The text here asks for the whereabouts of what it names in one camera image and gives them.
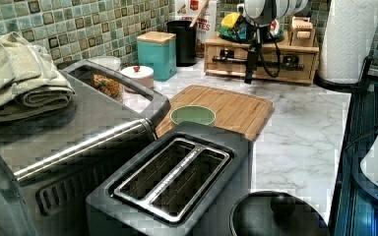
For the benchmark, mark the white cereal box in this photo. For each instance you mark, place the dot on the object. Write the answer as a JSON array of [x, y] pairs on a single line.
[[206, 25]]

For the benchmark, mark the black paper towel holder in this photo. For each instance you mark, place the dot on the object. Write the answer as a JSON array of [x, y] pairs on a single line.
[[360, 86]]

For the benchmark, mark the folded grey-green towel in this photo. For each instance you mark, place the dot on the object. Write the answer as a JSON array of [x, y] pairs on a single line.
[[30, 84]]

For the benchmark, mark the colourful items on drawer box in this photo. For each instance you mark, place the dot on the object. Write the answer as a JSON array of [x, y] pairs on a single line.
[[234, 27]]

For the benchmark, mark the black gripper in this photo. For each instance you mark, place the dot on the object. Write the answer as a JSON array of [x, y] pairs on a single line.
[[252, 56]]

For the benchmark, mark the teal canister with wooden lid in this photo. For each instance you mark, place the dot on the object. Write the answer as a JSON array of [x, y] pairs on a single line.
[[157, 50]]

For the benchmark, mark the black drawer handle bar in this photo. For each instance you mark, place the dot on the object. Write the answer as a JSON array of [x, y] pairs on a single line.
[[290, 63]]

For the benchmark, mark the white lidded ceramic jar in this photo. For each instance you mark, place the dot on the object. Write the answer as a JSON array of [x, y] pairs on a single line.
[[141, 74]]

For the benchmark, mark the small wooden holder block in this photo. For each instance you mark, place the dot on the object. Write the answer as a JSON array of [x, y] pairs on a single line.
[[301, 32]]

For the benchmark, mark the bamboo cutting board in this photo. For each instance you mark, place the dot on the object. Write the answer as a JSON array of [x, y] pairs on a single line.
[[238, 112]]

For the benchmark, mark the paper towel roll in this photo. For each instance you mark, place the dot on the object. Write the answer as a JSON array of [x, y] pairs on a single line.
[[347, 40]]

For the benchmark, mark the black toaster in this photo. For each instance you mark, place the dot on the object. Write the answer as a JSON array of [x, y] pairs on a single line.
[[183, 184]]

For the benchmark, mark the stainless toaster oven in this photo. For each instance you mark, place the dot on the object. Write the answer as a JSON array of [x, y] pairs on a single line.
[[51, 162]]

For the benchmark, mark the black pot lid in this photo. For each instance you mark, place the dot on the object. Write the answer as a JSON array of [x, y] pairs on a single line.
[[271, 213]]

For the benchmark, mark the black utensil holder cup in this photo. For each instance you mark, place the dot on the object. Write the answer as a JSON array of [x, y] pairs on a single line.
[[185, 42]]

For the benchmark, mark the wooden spoon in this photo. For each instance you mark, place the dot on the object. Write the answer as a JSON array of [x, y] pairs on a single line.
[[199, 13]]

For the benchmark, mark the glass jar with white lid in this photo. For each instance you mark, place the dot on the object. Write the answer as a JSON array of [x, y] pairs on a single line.
[[105, 84]]

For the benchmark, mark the green ceramic bowl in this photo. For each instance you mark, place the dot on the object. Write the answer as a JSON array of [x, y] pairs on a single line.
[[193, 113]]

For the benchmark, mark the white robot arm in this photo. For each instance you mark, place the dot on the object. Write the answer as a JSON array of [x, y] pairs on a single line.
[[260, 14]]

